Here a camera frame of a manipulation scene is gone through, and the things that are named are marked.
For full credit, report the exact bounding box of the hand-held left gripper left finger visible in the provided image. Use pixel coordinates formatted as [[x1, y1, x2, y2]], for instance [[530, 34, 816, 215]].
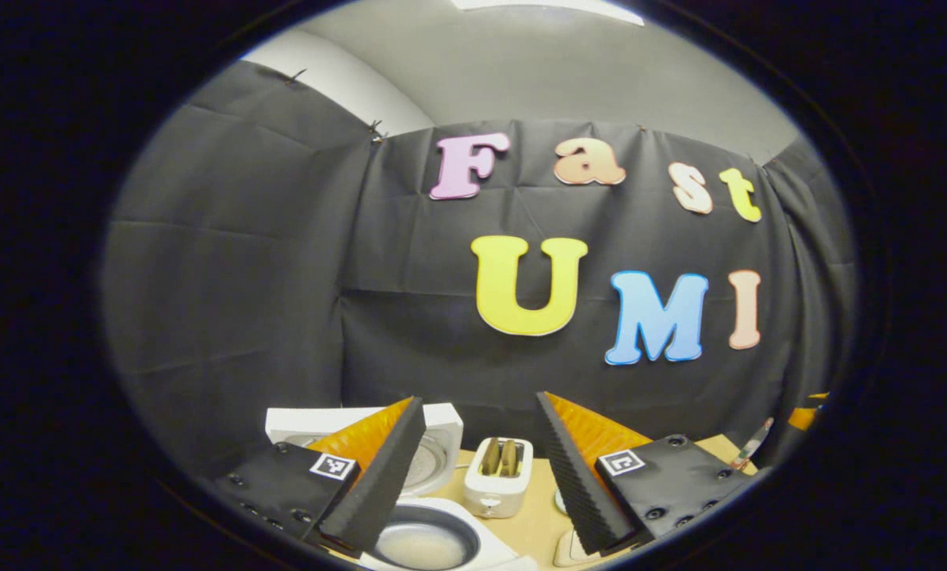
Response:
[[212, 397, 427, 558]]

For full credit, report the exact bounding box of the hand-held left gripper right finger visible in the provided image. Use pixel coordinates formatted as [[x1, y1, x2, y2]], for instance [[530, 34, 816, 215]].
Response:
[[535, 390, 760, 556]]

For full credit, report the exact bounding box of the white rice cooker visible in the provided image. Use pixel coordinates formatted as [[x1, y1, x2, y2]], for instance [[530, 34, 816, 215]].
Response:
[[265, 402, 538, 571]]

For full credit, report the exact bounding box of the small clear bottle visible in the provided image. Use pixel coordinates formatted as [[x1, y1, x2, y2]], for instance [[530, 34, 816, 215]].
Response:
[[731, 418, 774, 470]]

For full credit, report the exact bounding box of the cream cutting board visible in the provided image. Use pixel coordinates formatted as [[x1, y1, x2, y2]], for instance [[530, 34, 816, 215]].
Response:
[[553, 527, 593, 568]]

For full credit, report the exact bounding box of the white toaster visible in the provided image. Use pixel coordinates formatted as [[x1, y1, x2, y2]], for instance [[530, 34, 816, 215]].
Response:
[[464, 436, 535, 519]]

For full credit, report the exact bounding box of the black backdrop cloth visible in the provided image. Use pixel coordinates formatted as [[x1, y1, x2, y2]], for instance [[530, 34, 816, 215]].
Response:
[[101, 59, 859, 477]]

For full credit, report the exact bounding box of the large ceiling light panel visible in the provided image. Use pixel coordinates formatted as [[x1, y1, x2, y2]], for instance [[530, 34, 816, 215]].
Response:
[[451, 0, 645, 26]]

